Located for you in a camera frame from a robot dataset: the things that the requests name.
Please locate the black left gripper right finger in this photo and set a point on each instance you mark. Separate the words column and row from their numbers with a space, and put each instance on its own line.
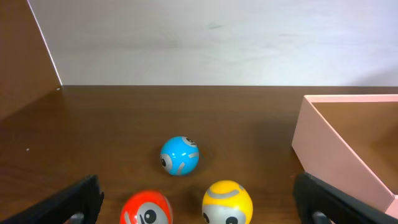
column 319, row 202

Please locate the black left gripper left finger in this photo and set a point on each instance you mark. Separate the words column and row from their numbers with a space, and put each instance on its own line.
column 84, row 196

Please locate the yellow toy ball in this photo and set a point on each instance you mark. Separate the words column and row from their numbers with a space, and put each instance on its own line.
column 227, row 202

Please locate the red toy ball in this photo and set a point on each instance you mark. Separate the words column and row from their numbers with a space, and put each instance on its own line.
column 147, row 207

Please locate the pink cardboard box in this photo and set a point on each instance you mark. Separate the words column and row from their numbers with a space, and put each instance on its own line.
column 350, row 142

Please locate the blue toy ball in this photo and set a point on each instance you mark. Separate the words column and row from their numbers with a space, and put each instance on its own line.
column 179, row 156

